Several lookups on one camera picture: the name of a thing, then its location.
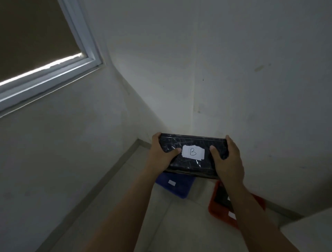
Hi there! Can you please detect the person's left hand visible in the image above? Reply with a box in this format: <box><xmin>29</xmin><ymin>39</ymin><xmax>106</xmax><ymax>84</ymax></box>
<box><xmin>145</xmin><ymin>132</ymin><xmax>182</xmax><ymax>177</ymax></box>

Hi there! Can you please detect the person's right hand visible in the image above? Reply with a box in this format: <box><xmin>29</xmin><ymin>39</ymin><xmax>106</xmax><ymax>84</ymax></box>
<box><xmin>209</xmin><ymin>135</ymin><xmax>245</xmax><ymax>185</ymax></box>

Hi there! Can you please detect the black plastic-wrapped box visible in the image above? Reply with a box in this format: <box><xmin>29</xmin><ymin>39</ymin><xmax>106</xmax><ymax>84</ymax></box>
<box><xmin>159</xmin><ymin>133</ymin><xmax>230</xmax><ymax>180</ymax></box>

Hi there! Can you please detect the person's left forearm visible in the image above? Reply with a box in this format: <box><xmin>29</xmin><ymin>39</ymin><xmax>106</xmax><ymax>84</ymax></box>
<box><xmin>78</xmin><ymin>170</ymin><xmax>164</xmax><ymax>252</ymax></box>

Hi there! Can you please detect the person's right forearm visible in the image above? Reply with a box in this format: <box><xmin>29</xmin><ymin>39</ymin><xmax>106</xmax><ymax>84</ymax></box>
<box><xmin>219</xmin><ymin>180</ymin><xmax>301</xmax><ymax>252</ymax></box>

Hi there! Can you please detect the blue plastic crate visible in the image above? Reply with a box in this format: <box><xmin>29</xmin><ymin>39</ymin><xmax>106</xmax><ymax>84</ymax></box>
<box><xmin>155</xmin><ymin>172</ymin><xmax>196</xmax><ymax>199</ymax></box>

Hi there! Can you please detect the red plastic crate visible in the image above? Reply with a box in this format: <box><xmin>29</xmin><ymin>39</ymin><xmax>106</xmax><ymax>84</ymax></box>
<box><xmin>208</xmin><ymin>180</ymin><xmax>266</xmax><ymax>230</ymax></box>

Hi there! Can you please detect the brown window blind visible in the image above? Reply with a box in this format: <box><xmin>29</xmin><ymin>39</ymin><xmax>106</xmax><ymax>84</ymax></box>
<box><xmin>0</xmin><ymin>0</ymin><xmax>82</xmax><ymax>83</ymax></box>

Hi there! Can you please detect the white window frame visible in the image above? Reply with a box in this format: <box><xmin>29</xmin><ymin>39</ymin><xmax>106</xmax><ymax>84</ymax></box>
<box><xmin>0</xmin><ymin>0</ymin><xmax>104</xmax><ymax>118</ymax></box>

